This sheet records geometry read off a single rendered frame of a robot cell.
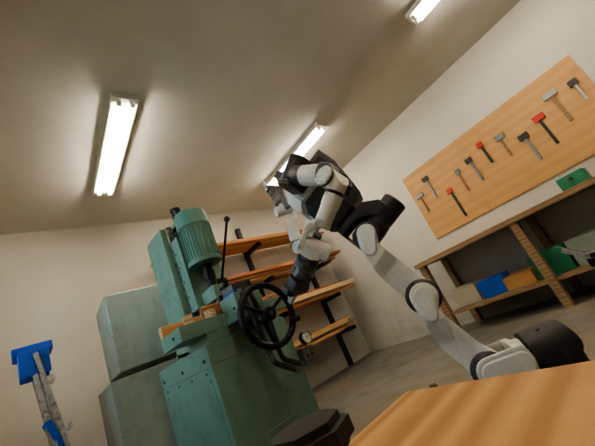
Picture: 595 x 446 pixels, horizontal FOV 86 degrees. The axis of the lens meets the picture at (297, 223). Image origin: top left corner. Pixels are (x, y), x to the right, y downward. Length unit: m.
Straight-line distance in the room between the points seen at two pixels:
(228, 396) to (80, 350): 2.61
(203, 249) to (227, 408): 0.73
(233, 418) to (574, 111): 3.74
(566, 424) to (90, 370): 3.74
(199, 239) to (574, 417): 1.57
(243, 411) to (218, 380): 0.15
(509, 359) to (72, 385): 3.46
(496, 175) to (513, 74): 1.03
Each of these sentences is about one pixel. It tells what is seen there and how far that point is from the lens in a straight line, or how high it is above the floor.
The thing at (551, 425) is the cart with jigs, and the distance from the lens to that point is 0.40.
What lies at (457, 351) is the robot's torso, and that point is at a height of 0.38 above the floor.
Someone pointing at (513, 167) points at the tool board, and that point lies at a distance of 4.09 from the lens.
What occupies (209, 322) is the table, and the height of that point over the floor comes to 0.88.
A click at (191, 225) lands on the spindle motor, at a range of 1.77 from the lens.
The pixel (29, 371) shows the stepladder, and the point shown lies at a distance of 2.10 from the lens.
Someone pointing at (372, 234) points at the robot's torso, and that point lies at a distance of 1.44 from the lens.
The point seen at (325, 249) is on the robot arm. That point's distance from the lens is 1.14.
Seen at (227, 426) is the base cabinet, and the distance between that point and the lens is 1.49.
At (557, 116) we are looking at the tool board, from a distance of 4.06.
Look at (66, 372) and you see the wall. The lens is 3.87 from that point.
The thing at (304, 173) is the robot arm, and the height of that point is 1.24.
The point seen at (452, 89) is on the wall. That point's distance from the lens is 4.44.
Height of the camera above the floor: 0.68
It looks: 18 degrees up
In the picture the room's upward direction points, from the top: 24 degrees counter-clockwise
